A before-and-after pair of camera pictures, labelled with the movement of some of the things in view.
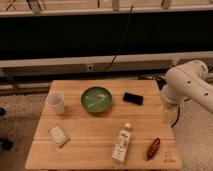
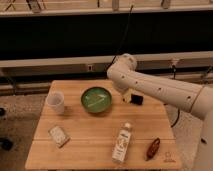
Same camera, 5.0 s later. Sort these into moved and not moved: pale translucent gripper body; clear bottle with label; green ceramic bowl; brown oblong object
Moved: pale translucent gripper body
Not moved: brown oblong object; clear bottle with label; green ceramic bowl
